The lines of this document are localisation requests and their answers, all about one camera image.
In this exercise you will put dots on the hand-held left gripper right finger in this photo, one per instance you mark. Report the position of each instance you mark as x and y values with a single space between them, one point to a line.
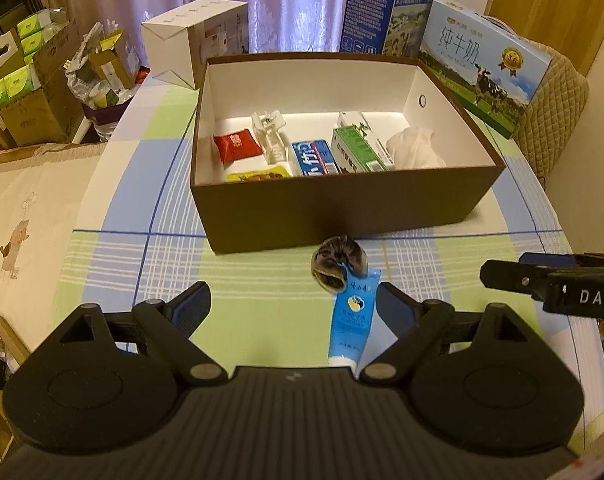
391 305

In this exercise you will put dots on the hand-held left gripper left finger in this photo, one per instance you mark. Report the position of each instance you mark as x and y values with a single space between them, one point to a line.
194 302

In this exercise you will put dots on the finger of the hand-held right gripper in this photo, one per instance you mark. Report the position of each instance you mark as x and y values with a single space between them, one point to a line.
511 277
546 260

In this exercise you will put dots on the blue hand cream tube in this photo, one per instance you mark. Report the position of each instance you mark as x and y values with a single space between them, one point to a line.
352 320

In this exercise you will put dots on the dark hair scrunchie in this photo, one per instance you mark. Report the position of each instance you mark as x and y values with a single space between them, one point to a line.
339 252

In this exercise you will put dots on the brown storage box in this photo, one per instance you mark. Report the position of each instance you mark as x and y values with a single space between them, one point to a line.
332 220

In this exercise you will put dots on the yellow snack packet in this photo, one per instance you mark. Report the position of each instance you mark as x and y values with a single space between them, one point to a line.
257 175

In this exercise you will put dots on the white green medicine box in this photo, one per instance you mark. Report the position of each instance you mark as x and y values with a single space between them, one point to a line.
359 152

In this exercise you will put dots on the white plastic clip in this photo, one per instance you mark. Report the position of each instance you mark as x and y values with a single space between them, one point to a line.
272 140

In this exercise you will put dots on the plaid tablecloth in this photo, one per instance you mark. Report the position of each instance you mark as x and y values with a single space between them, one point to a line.
262 285

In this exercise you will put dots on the beige quilted chair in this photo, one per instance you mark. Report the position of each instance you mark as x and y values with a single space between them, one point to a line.
556 110

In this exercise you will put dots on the red snack packet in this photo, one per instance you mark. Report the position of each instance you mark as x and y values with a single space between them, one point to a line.
237 145

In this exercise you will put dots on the blue toothpaste box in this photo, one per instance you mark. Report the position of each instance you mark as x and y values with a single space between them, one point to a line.
314 157

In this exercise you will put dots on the beige embroidered cloth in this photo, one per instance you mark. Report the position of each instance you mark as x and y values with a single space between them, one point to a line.
32 210

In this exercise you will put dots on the purple bin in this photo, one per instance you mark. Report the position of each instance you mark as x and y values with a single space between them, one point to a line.
107 120

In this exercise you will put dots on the light blue cow milk carton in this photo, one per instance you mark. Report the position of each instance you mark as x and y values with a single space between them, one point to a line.
481 60

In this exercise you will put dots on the large brown cardboard box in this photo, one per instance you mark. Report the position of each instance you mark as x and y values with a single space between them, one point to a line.
42 115

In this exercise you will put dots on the small brown cardboard box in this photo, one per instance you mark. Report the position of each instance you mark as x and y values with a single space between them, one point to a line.
109 62

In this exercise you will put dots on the white cardboard box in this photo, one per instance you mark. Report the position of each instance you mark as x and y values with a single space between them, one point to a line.
182 35

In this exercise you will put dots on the dark blue milk carton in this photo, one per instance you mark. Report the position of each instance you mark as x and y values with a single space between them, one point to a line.
371 5

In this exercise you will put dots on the purple sheer curtain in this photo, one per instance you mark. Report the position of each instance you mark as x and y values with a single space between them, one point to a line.
282 0

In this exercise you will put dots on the green tissue pack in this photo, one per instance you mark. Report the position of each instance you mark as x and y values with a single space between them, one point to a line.
34 30

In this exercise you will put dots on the wooden furniture frame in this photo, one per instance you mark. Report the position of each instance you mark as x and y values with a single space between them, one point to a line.
2 335

